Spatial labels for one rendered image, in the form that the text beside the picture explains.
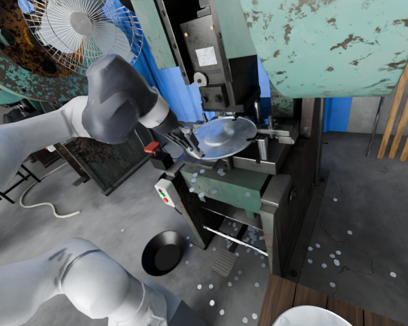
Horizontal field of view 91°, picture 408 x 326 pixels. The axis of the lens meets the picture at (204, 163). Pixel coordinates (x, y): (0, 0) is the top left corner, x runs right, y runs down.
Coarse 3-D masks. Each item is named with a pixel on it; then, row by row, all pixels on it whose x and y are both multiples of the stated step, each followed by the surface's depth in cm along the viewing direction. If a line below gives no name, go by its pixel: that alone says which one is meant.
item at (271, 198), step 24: (312, 120) 91; (312, 144) 102; (288, 168) 79; (312, 168) 120; (264, 192) 70; (288, 192) 76; (312, 192) 134; (264, 216) 68; (288, 216) 87; (312, 216) 123; (288, 240) 97; (288, 264) 105
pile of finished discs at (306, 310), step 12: (288, 312) 64; (300, 312) 63; (312, 312) 63; (324, 312) 62; (276, 324) 63; (288, 324) 63; (300, 324) 61; (312, 324) 61; (324, 324) 60; (336, 324) 59; (348, 324) 58
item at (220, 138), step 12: (216, 120) 91; (228, 120) 88; (240, 120) 85; (204, 132) 86; (216, 132) 82; (228, 132) 79; (240, 132) 78; (252, 132) 76; (204, 144) 79; (216, 144) 76; (228, 144) 74; (240, 144) 72; (192, 156) 75; (216, 156) 70; (228, 156) 69
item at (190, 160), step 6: (186, 156) 76; (204, 156) 73; (186, 162) 74; (192, 162) 72; (198, 162) 71; (204, 162) 70; (210, 162) 69; (216, 162) 68; (222, 162) 82; (228, 162) 80; (210, 168) 68; (222, 168) 84; (228, 168) 82
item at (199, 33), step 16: (208, 16) 57; (192, 32) 63; (208, 32) 60; (192, 48) 66; (208, 48) 63; (192, 64) 70; (208, 64) 67; (208, 80) 71; (224, 80) 68; (240, 80) 71; (208, 96) 72; (224, 96) 69; (240, 96) 73
